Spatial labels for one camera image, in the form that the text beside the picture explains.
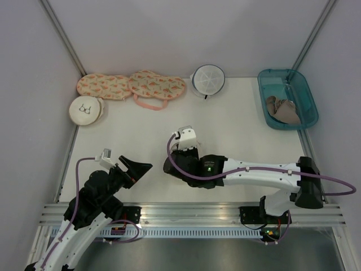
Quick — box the floral bra bag left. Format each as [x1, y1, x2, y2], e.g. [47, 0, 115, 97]
[76, 73, 132, 100]

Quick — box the purple cable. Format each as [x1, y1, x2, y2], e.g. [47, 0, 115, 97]
[166, 134, 356, 196]
[41, 156, 99, 271]

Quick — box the teal plastic bin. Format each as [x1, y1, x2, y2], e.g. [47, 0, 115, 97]
[257, 69, 319, 130]

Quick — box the frame post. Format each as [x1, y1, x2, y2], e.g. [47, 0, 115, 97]
[38, 0, 87, 76]
[291, 0, 338, 70]

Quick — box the floral bra bag pink handle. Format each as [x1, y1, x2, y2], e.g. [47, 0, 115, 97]
[128, 70, 186, 111]

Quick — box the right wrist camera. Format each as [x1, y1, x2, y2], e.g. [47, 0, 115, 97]
[174, 125, 198, 151]

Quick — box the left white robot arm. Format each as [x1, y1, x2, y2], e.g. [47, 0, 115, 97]
[26, 155, 152, 270]

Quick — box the white mesh laundry bag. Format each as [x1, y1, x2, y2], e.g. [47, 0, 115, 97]
[190, 64, 226, 99]

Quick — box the white slotted cable duct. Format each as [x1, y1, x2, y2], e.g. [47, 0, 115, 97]
[95, 227, 263, 238]

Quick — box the aluminium mounting rail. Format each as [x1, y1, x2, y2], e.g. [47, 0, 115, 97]
[39, 202, 346, 226]

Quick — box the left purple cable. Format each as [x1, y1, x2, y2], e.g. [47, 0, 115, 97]
[41, 156, 99, 271]

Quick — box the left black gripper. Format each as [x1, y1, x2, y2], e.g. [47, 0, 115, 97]
[98, 155, 152, 205]

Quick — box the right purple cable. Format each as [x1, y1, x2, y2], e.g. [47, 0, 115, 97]
[166, 134, 356, 196]

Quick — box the beige glasses-print laundry bag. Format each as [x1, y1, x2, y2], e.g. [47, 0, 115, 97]
[69, 96, 105, 126]

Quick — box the beige bra in bin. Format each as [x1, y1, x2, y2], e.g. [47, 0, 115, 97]
[266, 96, 301, 125]

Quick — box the right frame post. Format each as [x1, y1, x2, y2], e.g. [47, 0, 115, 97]
[291, 0, 338, 70]

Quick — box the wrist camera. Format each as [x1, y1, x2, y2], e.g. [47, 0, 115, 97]
[174, 125, 198, 151]
[95, 148, 115, 170]

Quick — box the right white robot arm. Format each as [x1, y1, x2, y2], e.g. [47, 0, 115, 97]
[163, 149, 323, 223]

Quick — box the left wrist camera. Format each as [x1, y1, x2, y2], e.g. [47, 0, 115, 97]
[95, 148, 115, 170]

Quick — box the left frame post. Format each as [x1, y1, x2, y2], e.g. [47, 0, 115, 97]
[38, 0, 87, 76]

